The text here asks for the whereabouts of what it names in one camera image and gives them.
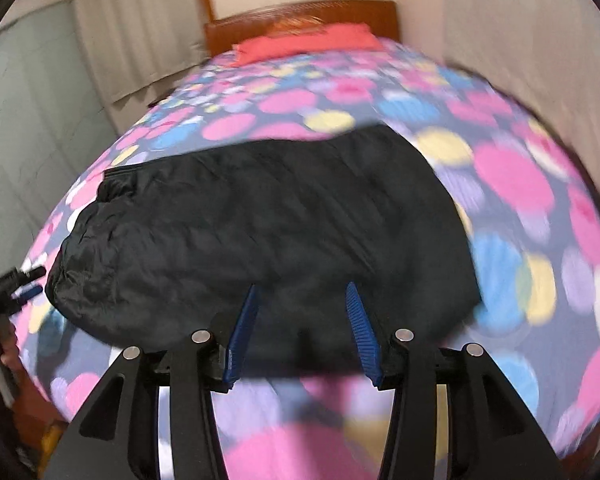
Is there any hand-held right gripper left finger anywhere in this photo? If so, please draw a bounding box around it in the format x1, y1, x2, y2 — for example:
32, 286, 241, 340
45, 284, 260, 480

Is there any wooden headboard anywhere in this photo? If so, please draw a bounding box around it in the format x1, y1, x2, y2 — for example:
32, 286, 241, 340
203, 0, 398, 56

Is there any floral circle-print bedsheet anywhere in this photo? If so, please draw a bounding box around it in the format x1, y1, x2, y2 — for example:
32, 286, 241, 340
17, 37, 600, 480

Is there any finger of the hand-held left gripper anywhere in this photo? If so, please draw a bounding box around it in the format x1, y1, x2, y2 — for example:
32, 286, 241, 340
9, 266, 47, 289
11, 284, 41, 307

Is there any cream wall-side curtain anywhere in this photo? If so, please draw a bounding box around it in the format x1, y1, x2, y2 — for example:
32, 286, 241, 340
439, 0, 600, 186

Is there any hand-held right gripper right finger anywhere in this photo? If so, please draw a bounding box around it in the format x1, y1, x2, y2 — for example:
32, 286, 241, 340
345, 282, 566, 480

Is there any cream window curtain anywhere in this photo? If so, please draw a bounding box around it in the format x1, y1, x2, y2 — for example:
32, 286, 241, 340
74, 0, 212, 107

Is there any person's left hand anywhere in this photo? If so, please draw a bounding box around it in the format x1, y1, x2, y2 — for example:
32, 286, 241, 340
0, 324, 22, 378

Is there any black puffer jacket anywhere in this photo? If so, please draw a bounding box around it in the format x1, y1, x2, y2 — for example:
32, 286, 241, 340
45, 122, 483, 378

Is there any frosted glass sliding door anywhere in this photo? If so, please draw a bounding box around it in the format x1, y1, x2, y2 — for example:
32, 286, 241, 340
0, 0, 117, 266

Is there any wooden bed frame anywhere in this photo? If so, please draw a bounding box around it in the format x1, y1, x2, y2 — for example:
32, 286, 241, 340
7, 372, 71, 461

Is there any red pillow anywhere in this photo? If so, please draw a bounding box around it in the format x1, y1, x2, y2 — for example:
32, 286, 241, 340
232, 22, 385, 67

